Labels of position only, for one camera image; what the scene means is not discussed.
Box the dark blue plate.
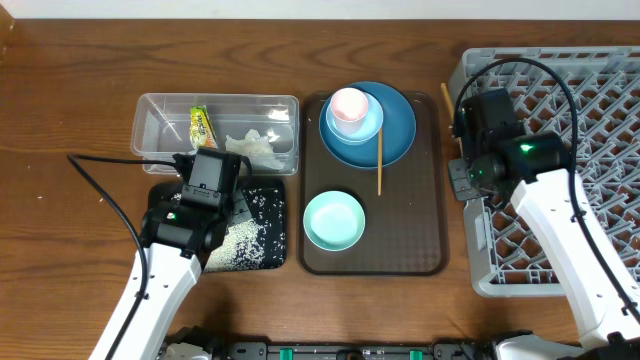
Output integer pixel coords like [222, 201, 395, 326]
[319, 81, 417, 169]

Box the clear plastic waste bin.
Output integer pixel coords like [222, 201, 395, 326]
[131, 93, 300, 176]

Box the brown serving tray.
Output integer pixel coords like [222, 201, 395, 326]
[298, 91, 448, 276]

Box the green snack wrapper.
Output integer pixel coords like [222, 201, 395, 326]
[189, 106, 218, 149]

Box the white cooked rice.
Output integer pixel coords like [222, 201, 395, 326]
[169, 187, 284, 274]

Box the white tissue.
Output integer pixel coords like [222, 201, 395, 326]
[225, 129, 285, 170]

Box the grey dishwasher rack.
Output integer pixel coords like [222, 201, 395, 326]
[447, 47, 639, 297]

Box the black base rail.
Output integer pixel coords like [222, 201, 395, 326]
[156, 327, 495, 360]

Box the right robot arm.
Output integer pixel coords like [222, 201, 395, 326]
[448, 89, 639, 359]

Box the wooden chopstick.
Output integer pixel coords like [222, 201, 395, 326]
[377, 128, 384, 196]
[440, 83, 455, 120]

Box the black plastic tray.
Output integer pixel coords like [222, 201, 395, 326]
[146, 177, 288, 274]

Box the light blue bowl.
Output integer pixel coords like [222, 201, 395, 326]
[325, 93, 384, 145]

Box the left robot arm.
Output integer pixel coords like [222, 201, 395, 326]
[91, 147, 252, 359]

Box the mint green bowl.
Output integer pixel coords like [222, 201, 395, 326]
[303, 191, 366, 252]

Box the pink cup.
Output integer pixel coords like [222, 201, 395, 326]
[329, 87, 369, 135]

